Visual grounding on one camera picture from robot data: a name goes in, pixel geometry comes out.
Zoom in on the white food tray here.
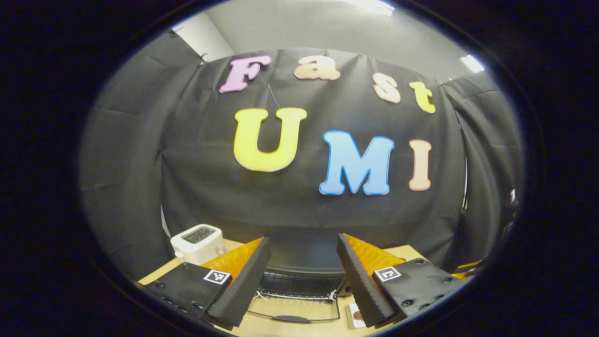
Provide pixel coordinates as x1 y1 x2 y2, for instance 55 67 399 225
346 301 368 330

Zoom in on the white toaster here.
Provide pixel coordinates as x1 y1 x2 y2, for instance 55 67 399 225
170 224 226 266

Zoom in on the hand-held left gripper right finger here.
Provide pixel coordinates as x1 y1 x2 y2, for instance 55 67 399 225
336 233 468 328

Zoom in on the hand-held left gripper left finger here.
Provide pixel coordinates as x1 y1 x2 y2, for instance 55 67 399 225
140 237 272 328

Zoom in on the black backdrop cloth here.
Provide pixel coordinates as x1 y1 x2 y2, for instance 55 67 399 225
77 30 525 282

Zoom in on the small ceiling light panel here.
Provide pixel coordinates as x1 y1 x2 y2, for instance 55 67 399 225
460 54 485 73

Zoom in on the black electric oven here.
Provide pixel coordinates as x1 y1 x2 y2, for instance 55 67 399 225
247 226 352 324

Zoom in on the large ceiling light panel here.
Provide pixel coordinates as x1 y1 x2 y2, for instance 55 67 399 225
336 0 396 17

